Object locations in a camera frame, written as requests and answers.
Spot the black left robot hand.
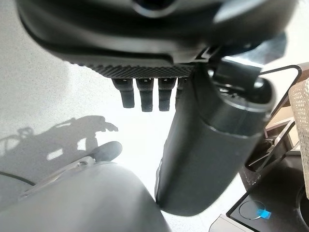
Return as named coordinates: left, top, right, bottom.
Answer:
left=14, top=0, right=300, bottom=217

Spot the dark grey washing machine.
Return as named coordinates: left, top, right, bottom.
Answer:
left=209, top=154, right=309, bottom=232

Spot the dark brown stool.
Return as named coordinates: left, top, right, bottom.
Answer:
left=241, top=64, right=309, bottom=194

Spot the white wicker laundry basket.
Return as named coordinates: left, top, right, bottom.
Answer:
left=288, top=79, right=309, bottom=194

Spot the small blue tape sticker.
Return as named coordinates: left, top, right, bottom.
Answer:
left=255, top=208, right=272, bottom=220

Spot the black tether cable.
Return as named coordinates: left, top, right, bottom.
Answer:
left=0, top=171, right=37, bottom=187

